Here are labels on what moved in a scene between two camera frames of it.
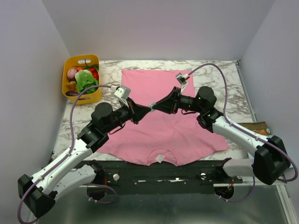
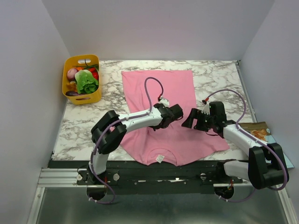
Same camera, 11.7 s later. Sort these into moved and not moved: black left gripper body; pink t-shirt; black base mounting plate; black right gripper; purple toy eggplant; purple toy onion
Moved: black left gripper body; black right gripper
Not moved: purple toy eggplant; pink t-shirt; purple toy onion; black base mounting plate
